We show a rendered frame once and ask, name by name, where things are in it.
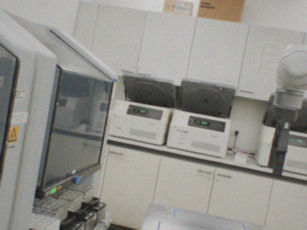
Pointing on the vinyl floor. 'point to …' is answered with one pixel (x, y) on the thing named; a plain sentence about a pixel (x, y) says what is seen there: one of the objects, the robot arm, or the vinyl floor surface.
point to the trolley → (191, 220)
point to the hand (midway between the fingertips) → (274, 167)
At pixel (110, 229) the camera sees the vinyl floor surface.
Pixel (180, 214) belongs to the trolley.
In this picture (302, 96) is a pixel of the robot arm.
